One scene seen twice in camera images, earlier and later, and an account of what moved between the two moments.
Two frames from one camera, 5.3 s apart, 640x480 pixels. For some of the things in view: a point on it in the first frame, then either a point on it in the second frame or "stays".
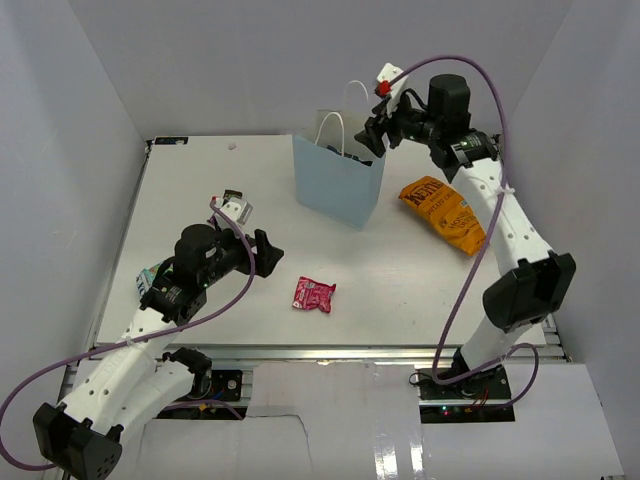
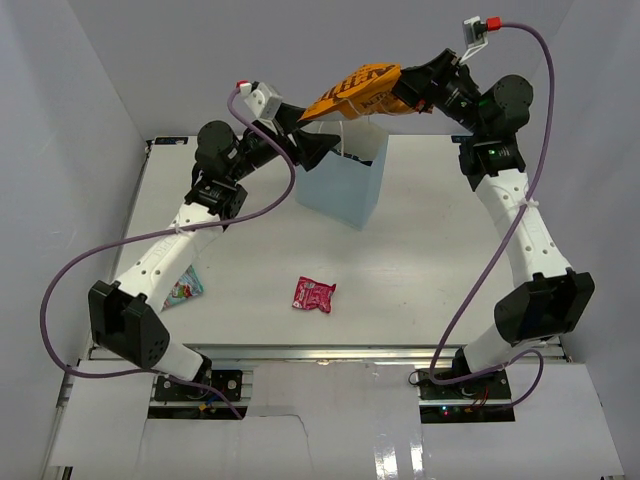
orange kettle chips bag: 451,215 to 368,91
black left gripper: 266,257 to 309,147
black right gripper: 390,127 to 443,71
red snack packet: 311,294 stays
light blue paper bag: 336,172 stays
